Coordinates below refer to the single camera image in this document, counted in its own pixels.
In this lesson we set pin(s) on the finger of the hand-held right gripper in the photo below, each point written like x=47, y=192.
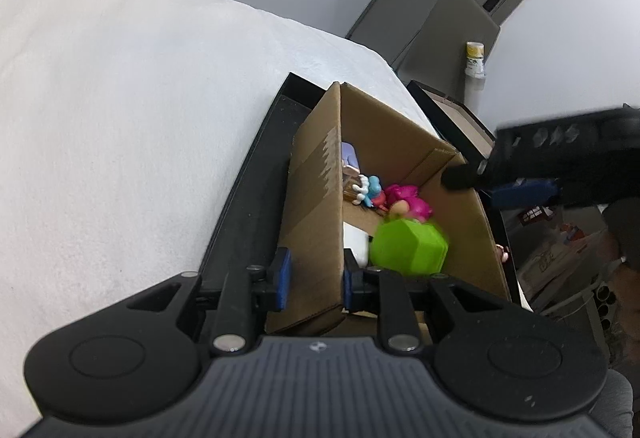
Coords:
x=460, y=177
x=525, y=193

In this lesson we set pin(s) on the white toy block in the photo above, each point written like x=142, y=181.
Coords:
x=356, y=243

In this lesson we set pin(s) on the green toy block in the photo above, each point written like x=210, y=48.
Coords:
x=410, y=245

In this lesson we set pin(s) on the black shoebox lid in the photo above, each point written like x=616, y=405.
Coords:
x=462, y=123

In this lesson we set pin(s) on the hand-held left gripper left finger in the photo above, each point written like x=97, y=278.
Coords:
x=282, y=278

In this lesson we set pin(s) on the purple toy figure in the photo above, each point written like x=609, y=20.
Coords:
x=350, y=158

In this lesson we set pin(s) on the person's right forearm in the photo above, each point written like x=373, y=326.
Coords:
x=625, y=228

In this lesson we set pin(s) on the black glossy side table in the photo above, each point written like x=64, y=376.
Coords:
x=550, y=258

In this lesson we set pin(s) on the black tray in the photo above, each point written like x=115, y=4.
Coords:
x=260, y=168

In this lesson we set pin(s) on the cardboard box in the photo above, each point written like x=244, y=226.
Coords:
x=390, y=128

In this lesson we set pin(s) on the yellow-topped can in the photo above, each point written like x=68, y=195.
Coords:
x=475, y=58

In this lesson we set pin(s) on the grey flat board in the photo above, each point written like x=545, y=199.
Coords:
x=450, y=38

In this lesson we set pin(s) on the peach toy figure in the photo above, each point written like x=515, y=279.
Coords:
x=502, y=254

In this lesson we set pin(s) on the blue and white toy figure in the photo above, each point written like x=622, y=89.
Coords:
x=367, y=190

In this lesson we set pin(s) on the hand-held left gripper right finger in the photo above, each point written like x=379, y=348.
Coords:
x=348, y=290

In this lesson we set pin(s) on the person's grey trousers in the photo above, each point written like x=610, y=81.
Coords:
x=617, y=398

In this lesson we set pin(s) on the pink toy figure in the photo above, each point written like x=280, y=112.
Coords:
x=407, y=200

